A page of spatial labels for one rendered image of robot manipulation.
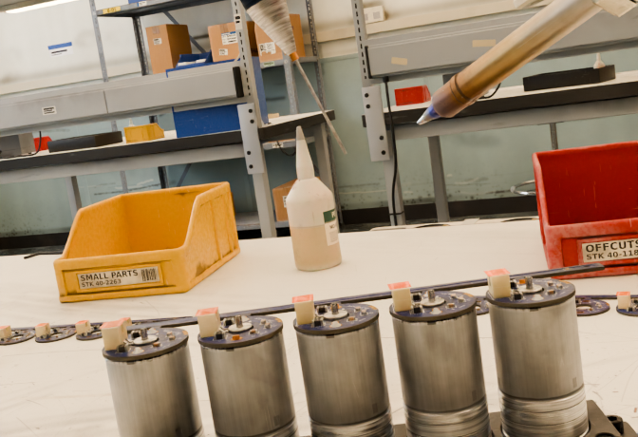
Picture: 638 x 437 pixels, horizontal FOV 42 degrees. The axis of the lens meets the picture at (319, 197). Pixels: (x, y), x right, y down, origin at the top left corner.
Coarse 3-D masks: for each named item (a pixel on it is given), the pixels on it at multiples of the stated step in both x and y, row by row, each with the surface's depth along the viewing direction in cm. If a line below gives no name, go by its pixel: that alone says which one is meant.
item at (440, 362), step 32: (448, 320) 23; (416, 352) 23; (448, 352) 23; (480, 352) 24; (416, 384) 23; (448, 384) 23; (480, 384) 23; (416, 416) 23; (448, 416) 23; (480, 416) 23
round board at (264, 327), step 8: (224, 320) 24; (232, 320) 24; (248, 320) 25; (256, 320) 25; (264, 320) 24; (272, 320) 24; (280, 320) 24; (224, 328) 24; (256, 328) 24; (264, 328) 24; (272, 328) 24; (280, 328) 24; (216, 336) 23; (224, 336) 23; (232, 336) 23; (240, 336) 23; (248, 336) 23; (256, 336) 23; (264, 336) 23; (200, 344) 23; (208, 344) 23; (216, 344) 23; (224, 344) 23; (232, 344) 23; (240, 344) 23; (248, 344) 23
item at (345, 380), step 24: (312, 336) 23; (336, 336) 23; (360, 336) 23; (312, 360) 23; (336, 360) 23; (360, 360) 23; (384, 360) 24; (312, 384) 23; (336, 384) 23; (360, 384) 23; (384, 384) 24; (312, 408) 24; (336, 408) 23; (360, 408) 23; (384, 408) 23; (312, 432) 24; (336, 432) 23; (360, 432) 23; (384, 432) 23
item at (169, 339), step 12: (132, 336) 25; (168, 336) 24; (180, 336) 24; (120, 348) 23; (132, 348) 24; (144, 348) 23; (156, 348) 23; (168, 348) 23; (120, 360) 23; (132, 360) 23
